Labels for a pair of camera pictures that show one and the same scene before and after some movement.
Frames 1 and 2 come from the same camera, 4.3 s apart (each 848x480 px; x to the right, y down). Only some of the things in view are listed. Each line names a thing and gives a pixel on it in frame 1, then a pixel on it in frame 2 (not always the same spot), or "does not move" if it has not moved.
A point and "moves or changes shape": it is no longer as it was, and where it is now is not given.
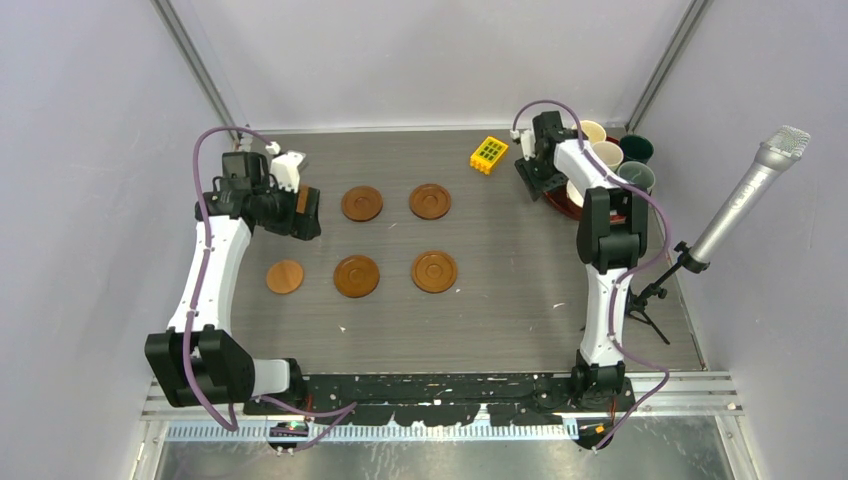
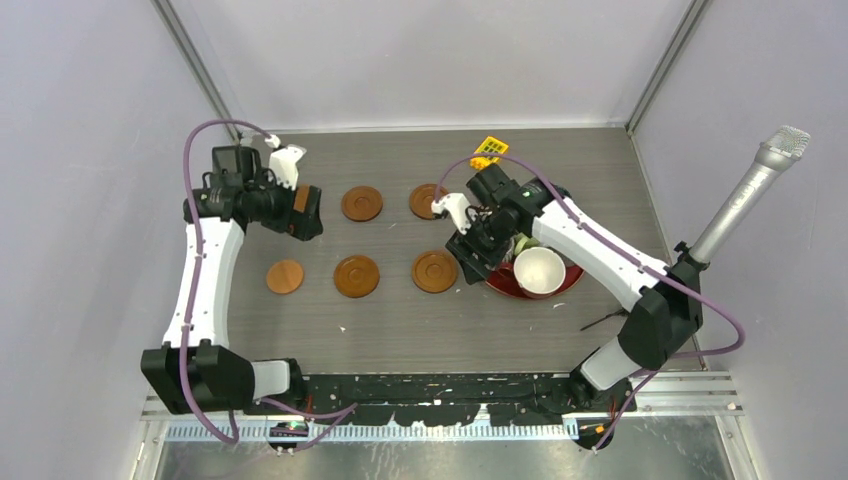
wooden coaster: (302, 199) does not move
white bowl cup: (573, 194) → (539, 271)
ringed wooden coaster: (356, 276) does not move
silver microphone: (774, 156) does not move
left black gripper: (304, 226) does not move
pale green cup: (609, 153) → (523, 242)
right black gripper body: (551, 175) → (489, 231)
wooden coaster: (429, 201) does not move
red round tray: (559, 198) moves or changes shape
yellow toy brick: (487, 154) does not move
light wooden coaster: (284, 276) does not move
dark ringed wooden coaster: (434, 271) does not move
